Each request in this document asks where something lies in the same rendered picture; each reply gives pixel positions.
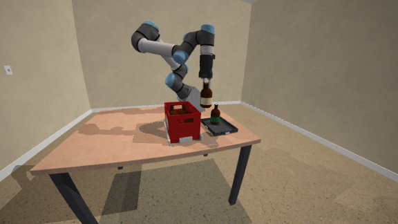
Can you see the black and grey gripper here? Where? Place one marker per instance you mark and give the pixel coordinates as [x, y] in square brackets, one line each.
[206, 63]

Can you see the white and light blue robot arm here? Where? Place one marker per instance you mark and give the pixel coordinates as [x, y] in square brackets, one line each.
[147, 39]

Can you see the red crate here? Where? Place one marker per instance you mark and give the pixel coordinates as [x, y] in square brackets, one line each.
[176, 126]

